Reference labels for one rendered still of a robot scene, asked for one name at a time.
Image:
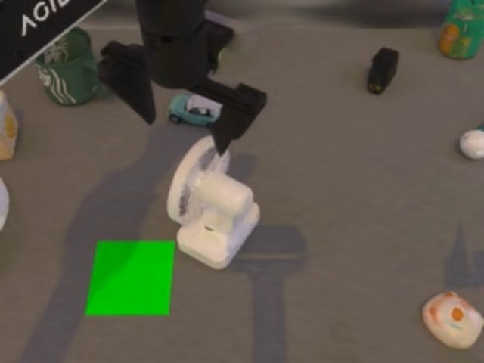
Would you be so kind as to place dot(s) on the white desk fan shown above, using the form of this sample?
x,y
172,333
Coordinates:
x,y
211,206

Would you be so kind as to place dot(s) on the green square marker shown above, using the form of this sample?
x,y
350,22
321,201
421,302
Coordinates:
x,y
130,278

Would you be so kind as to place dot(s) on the teal toy car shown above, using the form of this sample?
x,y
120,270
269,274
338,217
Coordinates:
x,y
193,109

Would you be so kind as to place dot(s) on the green starbucks mug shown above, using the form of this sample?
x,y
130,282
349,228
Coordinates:
x,y
68,68

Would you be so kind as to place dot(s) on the orange white carton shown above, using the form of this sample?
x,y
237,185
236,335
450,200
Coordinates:
x,y
7,128

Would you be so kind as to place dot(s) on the black toy vehicle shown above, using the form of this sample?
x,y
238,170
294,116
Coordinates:
x,y
382,70

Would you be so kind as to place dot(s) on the green drink can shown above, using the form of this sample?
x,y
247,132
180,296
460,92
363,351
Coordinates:
x,y
459,28

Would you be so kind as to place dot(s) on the white round ball object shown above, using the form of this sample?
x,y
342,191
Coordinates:
x,y
472,143

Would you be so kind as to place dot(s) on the white orange snack packet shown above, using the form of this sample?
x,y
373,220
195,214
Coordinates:
x,y
452,318

